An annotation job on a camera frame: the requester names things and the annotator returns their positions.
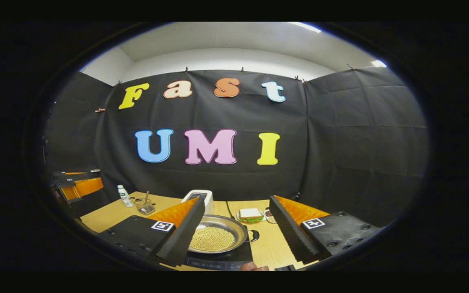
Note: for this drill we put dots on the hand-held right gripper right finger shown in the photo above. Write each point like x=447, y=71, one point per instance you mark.
x=289, y=232

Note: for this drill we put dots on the stainless steel pot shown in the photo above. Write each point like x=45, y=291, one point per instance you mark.
x=234, y=228

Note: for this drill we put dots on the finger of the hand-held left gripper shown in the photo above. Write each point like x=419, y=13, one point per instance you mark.
x=75, y=176
x=84, y=188

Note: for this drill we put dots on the pile of yellow soybeans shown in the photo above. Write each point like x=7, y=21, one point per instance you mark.
x=214, y=240

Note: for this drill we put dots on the white toaster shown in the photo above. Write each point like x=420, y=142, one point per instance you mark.
x=206, y=197

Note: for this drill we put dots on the long ceiling light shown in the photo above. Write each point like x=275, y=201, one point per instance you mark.
x=304, y=27

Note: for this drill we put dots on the sandwich with lettuce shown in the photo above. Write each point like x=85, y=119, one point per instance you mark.
x=250, y=213

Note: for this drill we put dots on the white drink bottle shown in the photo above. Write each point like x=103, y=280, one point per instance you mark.
x=125, y=197

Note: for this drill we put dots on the small ceiling light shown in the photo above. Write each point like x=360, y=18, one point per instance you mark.
x=379, y=63

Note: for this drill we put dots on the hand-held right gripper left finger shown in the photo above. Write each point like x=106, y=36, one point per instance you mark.
x=185, y=234

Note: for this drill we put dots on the black induction cooktop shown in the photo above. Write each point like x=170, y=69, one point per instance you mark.
x=238, y=257

